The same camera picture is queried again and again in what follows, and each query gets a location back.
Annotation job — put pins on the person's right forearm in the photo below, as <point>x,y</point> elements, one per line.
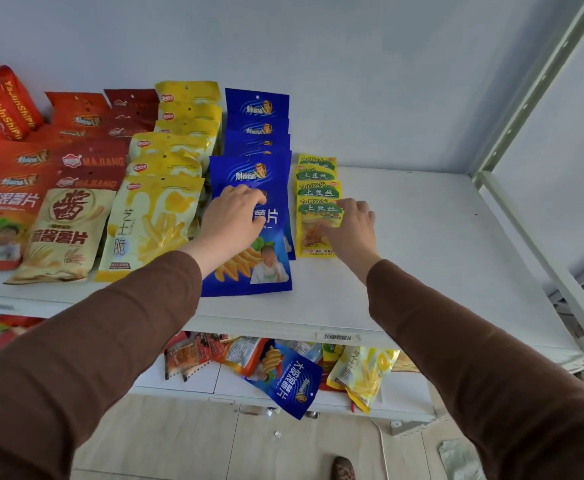
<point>481,374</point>

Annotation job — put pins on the blue chip packet with child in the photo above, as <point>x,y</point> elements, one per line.
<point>246,170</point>

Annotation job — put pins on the person's left hand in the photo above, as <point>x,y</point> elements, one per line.
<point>227,219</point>

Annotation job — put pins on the beige chip packet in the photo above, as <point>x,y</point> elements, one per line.
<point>62,234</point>

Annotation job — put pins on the row of yellow chip packets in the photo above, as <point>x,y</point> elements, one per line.
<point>147,219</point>

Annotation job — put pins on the white metal shelf unit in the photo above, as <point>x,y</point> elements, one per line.
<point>446,244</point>

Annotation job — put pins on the person's left forearm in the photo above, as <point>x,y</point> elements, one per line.
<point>97,354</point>

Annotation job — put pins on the person's right thumb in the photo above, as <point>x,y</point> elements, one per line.
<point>328,228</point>

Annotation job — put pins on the yellow chip packet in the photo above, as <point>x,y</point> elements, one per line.
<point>364,374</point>

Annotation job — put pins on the person's brown shoe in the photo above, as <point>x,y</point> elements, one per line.
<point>343,468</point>

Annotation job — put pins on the person's left thumb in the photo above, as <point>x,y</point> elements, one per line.
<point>260,219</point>

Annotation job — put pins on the white barcode label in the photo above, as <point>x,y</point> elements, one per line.
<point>338,337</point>

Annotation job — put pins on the orange red chip packet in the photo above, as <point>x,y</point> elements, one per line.
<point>22,153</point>
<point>77,107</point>
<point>57,133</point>
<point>14,178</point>
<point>7,229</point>

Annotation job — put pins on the small red snack packet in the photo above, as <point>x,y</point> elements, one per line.
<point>206,347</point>

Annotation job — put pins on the small yellow green snack packet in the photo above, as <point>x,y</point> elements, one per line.
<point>318,189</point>
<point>308,244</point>
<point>317,161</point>
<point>316,173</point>

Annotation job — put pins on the pile of red packets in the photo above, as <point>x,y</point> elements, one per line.
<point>7,332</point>

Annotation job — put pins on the dark red chip packet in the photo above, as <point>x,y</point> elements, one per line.
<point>129,128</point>
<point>89,179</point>
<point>94,157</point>
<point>132,102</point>

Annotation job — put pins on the person's right hand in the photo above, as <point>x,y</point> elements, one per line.
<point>354,234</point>

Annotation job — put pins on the crumpled grey plastic bag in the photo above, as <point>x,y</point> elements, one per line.
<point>460,459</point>

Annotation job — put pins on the small orange snack packet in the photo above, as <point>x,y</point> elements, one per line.
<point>181,357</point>

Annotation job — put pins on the orange packet with white label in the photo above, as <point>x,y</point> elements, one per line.
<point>244,354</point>

